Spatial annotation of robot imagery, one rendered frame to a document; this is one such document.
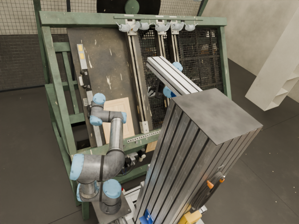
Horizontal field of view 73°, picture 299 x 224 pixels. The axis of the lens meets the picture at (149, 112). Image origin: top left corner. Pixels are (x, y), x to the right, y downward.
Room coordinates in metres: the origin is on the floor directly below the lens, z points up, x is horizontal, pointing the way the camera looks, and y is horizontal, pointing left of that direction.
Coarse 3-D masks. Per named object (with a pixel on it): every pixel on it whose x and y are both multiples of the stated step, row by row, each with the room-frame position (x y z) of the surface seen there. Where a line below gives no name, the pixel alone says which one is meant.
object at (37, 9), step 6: (36, 0) 1.90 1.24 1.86; (36, 6) 1.91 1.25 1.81; (204, 6) 3.23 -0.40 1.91; (36, 12) 1.92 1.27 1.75; (36, 18) 1.93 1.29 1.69; (36, 24) 1.94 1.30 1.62; (42, 42) 1.96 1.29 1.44; (42, 48) 1.97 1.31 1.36; (42, 54) 1.99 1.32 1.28; (42, 60) 2.00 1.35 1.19; (48, 72) 2.06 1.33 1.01; (48, 78) 2.05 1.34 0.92
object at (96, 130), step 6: (78, 48) 1.64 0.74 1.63; (78, 54) 1.62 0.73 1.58; (84, 54) 1.64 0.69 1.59; (84, 60) 1.60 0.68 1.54; (84, 66) 1.57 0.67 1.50; (84, 84) 1.50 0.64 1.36; (90, 96) 1.45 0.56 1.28; (90, 102) 1.41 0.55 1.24; (96, 126) 1.31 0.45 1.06; (96, 132) 1.28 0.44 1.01; (96, 138) 1.25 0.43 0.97; (96, 144) 1.23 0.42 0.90
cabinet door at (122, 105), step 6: (108, 102) 1.52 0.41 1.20; (114, 102) 1.56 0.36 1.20; (120, 102) 1.59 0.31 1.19; (126, 102) 1.62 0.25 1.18; (108, 108) 1.49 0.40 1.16; (114, 108) 1.52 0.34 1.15; (120, 108) 1.55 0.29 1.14; (126, 108) 1.59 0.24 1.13; (126, 120) 1.52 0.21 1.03; (108, 126) 1.38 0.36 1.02; (126, 126) 1.48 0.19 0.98; (132, 126) 1.51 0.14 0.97; (108, 132) 1.35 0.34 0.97; (126, 132) 1.44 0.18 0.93; (132, 132) 1.48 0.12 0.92; (108, 138) 1.32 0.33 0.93
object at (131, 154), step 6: (132, 150) 1.36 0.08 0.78; (138, 150) 1.41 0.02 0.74; (144, 150) 1.39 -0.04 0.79; (126, 156) 1.30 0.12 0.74; (132, 156) 1.30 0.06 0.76; (138, 156) 1.43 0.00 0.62; (144, 156) 1.36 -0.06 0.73; (126, 162) 1.21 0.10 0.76; (132, 162) 1.26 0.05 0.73; (126, 174) 1.19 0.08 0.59
